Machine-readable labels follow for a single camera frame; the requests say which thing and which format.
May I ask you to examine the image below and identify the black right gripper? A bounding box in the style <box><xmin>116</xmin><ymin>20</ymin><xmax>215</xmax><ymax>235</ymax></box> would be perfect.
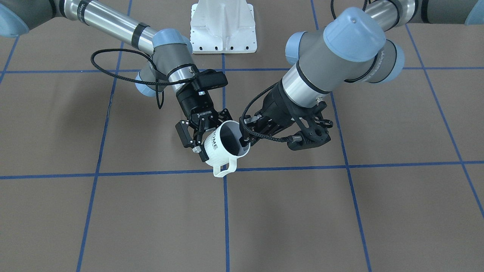
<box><xmin>175</xmin><ymin>84</ymin><xmax>232</xmax><ymax>162</ymax></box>

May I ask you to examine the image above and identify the white pedestal base column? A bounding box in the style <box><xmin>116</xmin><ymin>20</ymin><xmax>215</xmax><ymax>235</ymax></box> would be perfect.
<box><xmin>190</xmin><ymin>0</ymin><xmax>258</xmax><ymax>54</ymax></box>

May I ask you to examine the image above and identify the white HOME mug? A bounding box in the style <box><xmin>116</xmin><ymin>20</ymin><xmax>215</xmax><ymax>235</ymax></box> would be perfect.
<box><xmin>202</xmin><ymin>121</ymin><xmax>251</xmax><ymax>178</ymax></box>

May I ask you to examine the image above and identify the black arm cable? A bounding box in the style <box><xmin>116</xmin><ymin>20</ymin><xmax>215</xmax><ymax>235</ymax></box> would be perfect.
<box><xmin>239</xmin><ymin>84</ymin><xmax>299</xmax><ymax>148</ymax></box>
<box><xmin>90</xmin><ymin>48</ymin><xmax>197</xmax><ymax>110</ymax></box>

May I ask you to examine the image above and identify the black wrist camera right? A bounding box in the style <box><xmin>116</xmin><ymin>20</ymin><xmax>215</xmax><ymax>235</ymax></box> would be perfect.
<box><xmin>191</xmin><ymin>69</ymin><xmax>228</xmax><ymax>91</ymax></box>

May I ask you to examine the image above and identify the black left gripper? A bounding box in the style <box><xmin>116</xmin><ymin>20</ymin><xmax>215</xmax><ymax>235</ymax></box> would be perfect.
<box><xmin>239</xmin><ymin>81</ymin><xmax>302</xmax><ymax>148</ymax></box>

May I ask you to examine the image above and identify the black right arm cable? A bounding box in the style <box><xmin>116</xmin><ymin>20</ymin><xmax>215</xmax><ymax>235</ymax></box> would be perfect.
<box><xmin>90</xmin><ymin>48</ymin><xmax>197</xmax><ymax>110</ymax></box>

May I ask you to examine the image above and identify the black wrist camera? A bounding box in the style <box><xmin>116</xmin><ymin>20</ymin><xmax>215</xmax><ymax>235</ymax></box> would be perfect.
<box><xmin>191</xmin><ymin>69</ymin><xmax>228</xmax><ymax>91</ymax></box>
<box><xmin>287</xmin><ymin>100</ymin><xmax>334</xmax><ymax>150</ymax></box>

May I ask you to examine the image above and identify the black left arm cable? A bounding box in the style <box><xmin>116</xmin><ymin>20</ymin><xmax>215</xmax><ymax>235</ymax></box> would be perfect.
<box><xmin>239</xmin><ymin>84</ymin><xmax>299</xmax><ymax>148</ymax></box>

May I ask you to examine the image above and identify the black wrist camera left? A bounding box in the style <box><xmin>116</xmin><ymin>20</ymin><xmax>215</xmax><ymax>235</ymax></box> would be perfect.
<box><xmin>287</xmin><ymin>100</ymin><xmax>334</xmax><ymax>150</ymax></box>

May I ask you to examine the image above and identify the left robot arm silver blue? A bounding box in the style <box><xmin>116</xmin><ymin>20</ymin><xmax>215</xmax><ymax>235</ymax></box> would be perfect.
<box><xmin>240</xmin><ymin>0</ymin><xmax>483</xmax><ymax>150</ymax></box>

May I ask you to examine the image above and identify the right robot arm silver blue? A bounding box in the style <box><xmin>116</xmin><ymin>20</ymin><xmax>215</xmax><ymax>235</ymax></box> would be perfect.
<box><xmin>1</xmin><ymin>0</ymin><xmax>231</xmax><ymax>165</ymax></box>

